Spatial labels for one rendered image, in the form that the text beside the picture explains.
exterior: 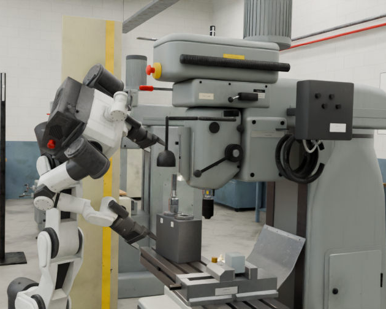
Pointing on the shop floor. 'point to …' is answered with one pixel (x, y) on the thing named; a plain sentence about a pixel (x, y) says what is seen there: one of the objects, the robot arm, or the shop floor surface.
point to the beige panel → (105, 246)
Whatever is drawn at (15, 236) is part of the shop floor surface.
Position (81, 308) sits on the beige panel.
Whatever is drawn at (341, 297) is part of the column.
